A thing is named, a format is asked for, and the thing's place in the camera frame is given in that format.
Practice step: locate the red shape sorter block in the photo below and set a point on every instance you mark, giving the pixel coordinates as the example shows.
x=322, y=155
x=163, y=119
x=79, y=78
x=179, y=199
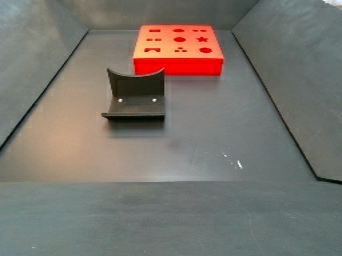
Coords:
x=183, y=49

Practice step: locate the black curved holder stand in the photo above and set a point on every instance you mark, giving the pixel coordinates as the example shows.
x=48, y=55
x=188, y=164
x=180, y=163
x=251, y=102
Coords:
x=138, y=95

